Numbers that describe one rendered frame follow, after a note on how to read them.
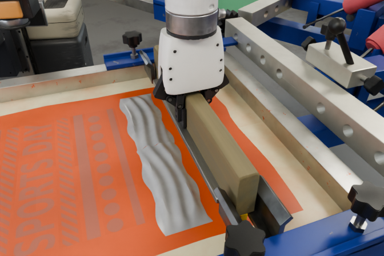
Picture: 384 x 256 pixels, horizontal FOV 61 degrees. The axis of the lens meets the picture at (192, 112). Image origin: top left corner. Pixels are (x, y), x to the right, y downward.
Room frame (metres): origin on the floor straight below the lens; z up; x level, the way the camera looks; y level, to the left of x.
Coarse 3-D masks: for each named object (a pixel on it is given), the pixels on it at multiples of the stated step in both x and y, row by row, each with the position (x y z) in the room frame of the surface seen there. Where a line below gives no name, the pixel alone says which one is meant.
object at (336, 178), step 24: (72, 72) 0.66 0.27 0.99; (96, 72) 0.66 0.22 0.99; (120, 72) 0.68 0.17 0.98; (144, 72) 0.70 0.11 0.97; (240, 72) 0.66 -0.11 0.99; (0, 96) 0.59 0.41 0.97; (24, 96) 0.61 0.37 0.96; (264, 96) 0.56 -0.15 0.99; (264, 120) 0.52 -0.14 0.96; (288, 120) 0.48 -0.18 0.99; (288, 144) 0.44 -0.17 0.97; (312, 144) 0.41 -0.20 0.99; (312, 168) 0.38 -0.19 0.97; (336, 168) 0.36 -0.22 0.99; (336, 192) 0.33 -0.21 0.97
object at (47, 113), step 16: (112, 96) 0.61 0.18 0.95; (128, 96) 0.61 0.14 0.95; (32, 112) 0.55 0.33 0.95; (48, 112) 0.55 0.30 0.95; (64, 112) 0.55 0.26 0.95; (80, 112) 0.55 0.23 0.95; (224, 112) 0.55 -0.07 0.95; (0, 128) 0.50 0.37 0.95; (176, 128) 0.50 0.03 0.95; (128, 144) 0.45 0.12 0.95
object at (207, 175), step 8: (168, 104) 0.52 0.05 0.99; (168, 112) 0.51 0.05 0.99; (184, 128) 0.45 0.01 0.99; (184, 136) 0.43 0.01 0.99; (192, 144) 0.41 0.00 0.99; (192, 152) 0.39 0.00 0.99; (200, 160) 0.37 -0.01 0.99; (200, 168) 0.35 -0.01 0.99; (208, 168) 0.35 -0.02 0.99; (208, 176) 0.34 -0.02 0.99; (208, 184) 0.32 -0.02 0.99; (216, 184) 0.32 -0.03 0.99; (216, 200) 0.30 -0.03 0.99
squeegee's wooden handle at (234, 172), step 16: (192, 96) 0.45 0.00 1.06; (192, 112) 0.42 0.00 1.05; (208, 112) 0.41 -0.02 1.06; (192, 128) 0.42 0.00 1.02; (208, 128) 0.37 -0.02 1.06; (224, 128) 0.37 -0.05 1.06; (208, 144) 0.36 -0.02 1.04; (224, 144) 0.33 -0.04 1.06; (208, 160) 0.36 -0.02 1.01; (224, 160) 0.31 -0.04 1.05; (240, 160) 0.30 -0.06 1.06; (224, 176) 0.31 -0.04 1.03; (240, 176) 0.28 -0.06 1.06; (256, 176) 0.28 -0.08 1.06; (240, 192) 0.27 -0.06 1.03; (256, 192) 0.28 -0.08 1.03; (240, 208) 0.27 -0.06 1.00
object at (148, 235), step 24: (240, 144) 0.45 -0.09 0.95; (192, 168) 0.39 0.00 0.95; (264, 168) 0.39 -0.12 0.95; (144, 192) 0.34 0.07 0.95; (288, 192) 0.34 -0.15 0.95; (216, 216) 0.30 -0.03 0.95; (96, 240) 0.26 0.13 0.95; (120, 240) 0.26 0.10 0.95; (144, 240) 0.26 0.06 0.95; (168, 240) 0.26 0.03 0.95; (192, 240) 0.26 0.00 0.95
